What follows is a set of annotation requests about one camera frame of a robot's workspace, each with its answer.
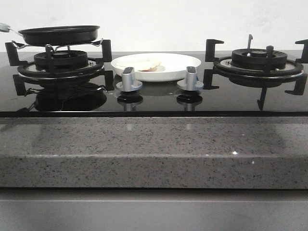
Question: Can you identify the white round plate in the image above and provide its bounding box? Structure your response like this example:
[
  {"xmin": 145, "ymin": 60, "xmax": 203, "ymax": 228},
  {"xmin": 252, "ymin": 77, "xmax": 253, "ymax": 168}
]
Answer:
[{"xmin": 111, "ymin": 53, "xmax": 201, "ymax": 82}]

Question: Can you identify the fried egg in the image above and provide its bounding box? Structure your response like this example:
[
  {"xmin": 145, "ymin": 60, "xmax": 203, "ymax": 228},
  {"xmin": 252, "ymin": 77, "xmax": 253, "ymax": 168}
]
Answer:
[{"xmin": 115, "ymin": 57, "xmax": 161, "ymax": 71}]

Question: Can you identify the black frying pan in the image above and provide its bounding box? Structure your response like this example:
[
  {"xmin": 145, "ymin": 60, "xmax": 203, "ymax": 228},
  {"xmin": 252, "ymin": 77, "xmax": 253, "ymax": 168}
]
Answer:
[{"xmin": 18, "ymin": 25, "xmax": 100, "ymax": 47}]

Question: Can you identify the left silver stove knob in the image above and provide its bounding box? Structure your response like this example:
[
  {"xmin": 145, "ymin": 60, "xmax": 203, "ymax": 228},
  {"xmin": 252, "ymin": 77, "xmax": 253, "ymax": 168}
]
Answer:
[{"xmin": 116, "ymin": 67, "xmax": 143, "ymax": 92}]

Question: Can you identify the silver stove knob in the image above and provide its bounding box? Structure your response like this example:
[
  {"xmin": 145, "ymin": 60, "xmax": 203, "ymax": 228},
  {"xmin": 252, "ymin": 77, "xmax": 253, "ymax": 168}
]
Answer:
[
  {"xmin": 116, "ymin": 67, "xmax": 143, "ymax": 92},
  {"xmin": 177, "ymin": 66, "xmax": 204, "ymax": 91}
]

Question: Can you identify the right silver stove knob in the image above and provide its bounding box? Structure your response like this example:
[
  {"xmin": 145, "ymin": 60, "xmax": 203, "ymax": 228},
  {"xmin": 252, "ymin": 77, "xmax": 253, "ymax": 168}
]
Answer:
[{"xmin": 177, "ymin": 66, "xmax": 204, "ymax": 91}]

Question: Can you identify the black glass gas cooktop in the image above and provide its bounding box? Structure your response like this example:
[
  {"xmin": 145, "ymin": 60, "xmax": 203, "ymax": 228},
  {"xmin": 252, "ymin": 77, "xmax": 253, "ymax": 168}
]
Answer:
[{"xmin": 0, "ymin": 52, "xmax": 308, "ymax": 117}]

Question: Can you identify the left black gas burner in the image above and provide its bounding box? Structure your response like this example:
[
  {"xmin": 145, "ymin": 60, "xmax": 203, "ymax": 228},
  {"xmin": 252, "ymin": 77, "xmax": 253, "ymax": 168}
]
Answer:
[{"xmin": 34, "ymin": 50, "xmax": 88, "ymax": 71}]

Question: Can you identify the black gas burner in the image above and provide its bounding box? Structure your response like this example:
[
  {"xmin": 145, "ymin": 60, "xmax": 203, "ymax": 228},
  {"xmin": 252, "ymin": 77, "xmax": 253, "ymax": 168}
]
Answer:
[
  {"xmin": 34, "ymin": 50, "xmax": 88, "ymax": 71},
  {"xmin": 231, "ymin": 49, "xmax": 287, "ymax": 70}
]

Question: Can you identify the right black gas burner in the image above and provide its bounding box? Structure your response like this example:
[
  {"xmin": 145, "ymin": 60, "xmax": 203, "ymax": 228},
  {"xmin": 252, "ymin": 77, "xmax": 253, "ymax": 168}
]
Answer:
[{"xmin": 231, "ymin": 49, "xmax": 287, "ymax": 70}]

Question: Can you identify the left black pan support grate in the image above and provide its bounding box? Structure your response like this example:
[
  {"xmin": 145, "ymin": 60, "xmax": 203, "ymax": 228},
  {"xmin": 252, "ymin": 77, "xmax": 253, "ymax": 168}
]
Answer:
[{"xmin": 5, "ymin": 39, "xmax": 112, "ymax": 81}]

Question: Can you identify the black pan support grate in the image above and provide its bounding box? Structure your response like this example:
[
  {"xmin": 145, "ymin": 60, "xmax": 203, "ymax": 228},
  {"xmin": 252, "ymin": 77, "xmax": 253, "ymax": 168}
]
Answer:
[
  {"xmin": 5, "ymin": 39, "xmax": 112, "ymax": 81},
  {"xmin": 205, "ymin": 34, "xmax": 308, "ymax": 82}
]

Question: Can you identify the right black pan support grate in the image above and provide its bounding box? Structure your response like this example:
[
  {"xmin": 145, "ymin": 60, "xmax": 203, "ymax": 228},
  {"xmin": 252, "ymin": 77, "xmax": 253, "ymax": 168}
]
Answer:
[{"xmin": 205, "ymin": 34, "xmax": 308, "ymax": 82}]

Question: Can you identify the wire pan reducer ring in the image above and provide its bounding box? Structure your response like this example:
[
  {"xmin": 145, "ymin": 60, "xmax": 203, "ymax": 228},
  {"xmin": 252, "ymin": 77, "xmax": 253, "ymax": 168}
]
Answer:
[{"xmin": 11, "ymin": 38, "xmax": 104, "ymax": 53}]

